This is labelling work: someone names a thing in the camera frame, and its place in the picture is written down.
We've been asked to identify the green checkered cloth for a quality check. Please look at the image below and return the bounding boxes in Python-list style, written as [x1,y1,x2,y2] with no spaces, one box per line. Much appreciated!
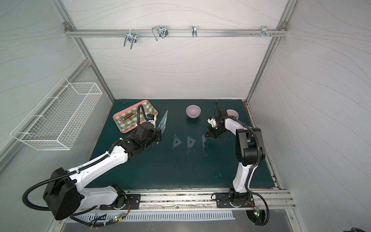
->
[115,102,156,131]

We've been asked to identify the aluminium top rail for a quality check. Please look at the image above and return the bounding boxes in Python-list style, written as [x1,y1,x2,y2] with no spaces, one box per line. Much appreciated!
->
[65,28,288,38]

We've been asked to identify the pink tray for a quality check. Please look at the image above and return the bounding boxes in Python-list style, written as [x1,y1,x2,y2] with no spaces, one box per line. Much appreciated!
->
[112,100,159,134]

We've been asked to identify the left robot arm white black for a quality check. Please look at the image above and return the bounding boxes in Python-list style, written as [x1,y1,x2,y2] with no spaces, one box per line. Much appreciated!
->
[43,122,162,220]

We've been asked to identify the black corrugated cable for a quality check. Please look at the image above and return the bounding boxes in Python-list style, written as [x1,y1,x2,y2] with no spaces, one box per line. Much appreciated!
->
[22,152,111,212]
[214,100,270,226]

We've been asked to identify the pink bowl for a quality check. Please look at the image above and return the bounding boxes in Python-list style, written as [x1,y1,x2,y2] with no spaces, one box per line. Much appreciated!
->
[185,105,202,119]

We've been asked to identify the right black corrugated cable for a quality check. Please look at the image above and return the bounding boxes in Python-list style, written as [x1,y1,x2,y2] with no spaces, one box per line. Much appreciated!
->
[214,100,270,226]

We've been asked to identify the white vent strip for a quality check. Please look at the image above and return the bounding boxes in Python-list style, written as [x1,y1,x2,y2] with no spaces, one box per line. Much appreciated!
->
[76,210,235,223]

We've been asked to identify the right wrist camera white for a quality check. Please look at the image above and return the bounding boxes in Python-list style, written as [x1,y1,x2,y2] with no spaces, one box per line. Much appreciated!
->
[207,117,218,128]

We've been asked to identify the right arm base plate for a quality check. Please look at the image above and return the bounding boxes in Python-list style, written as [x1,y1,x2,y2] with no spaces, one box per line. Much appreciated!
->
[211,192,255,208]

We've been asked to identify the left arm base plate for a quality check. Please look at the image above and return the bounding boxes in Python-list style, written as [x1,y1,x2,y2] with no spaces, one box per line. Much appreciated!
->
[99,194,141,210]

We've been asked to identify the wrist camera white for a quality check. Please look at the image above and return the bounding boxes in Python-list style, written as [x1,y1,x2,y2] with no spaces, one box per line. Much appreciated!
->
[147,114,157,127]
[207,117,218,128]

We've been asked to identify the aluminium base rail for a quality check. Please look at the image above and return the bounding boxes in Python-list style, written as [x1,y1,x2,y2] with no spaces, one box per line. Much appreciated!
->
[126,188,296,211]

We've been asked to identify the metal bracket right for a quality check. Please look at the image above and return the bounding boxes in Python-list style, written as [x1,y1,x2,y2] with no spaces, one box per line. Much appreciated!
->
[251,26,277,37]

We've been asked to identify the left black corrugated cable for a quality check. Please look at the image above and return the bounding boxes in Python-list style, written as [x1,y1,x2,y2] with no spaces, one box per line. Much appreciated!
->
[22,152,111,212]

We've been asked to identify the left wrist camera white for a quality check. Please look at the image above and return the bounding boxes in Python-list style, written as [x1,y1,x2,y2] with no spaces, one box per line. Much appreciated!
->
[147,114,157,127]

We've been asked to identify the clear triangle ruler small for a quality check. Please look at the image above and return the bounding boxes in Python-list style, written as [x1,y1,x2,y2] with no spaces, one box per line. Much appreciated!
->
[187,136,196,154]

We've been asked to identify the wooden handled spatula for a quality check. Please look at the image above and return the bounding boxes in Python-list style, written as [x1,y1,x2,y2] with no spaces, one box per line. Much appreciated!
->
[119,112,135,122]

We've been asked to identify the white wire basket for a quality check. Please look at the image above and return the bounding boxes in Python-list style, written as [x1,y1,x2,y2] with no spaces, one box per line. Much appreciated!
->
[10,77,102,151]

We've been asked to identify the striped ceramic bowl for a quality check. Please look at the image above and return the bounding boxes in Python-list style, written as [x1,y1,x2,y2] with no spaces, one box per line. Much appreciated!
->
[226,109,239,119]

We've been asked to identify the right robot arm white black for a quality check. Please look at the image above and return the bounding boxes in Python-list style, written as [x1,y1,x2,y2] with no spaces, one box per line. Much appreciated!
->
[205,109,265,207]

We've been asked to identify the clear straight ruler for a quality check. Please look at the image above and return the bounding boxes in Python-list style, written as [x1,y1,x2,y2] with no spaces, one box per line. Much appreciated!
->
[202,135,208,157]

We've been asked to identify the clear triangle ruler large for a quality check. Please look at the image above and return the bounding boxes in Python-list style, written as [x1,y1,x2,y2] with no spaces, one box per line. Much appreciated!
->
[172,134,182,150]

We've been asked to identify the metal bracket clip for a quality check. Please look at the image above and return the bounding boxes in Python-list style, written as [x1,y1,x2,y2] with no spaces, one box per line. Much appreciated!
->
[191,26,197,38]

